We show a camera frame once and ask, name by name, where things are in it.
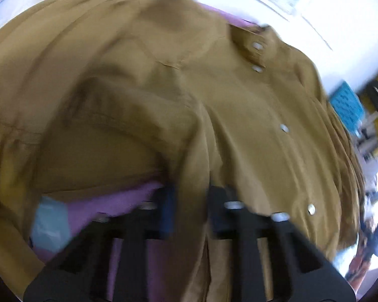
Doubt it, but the person's right hand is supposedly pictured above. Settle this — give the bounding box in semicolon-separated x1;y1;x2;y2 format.
345;233;373;292

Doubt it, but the teal top basket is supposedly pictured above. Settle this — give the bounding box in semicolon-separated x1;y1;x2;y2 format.
329;81;365;134

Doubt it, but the olive brown jacket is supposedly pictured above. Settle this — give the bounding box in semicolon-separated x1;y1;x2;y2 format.
0;0;364;301

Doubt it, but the black handbag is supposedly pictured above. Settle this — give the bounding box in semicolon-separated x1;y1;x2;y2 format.
365;80;378;111

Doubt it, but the pink daisy bed sheet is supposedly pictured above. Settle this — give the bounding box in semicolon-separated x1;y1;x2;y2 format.
31;3;262;302

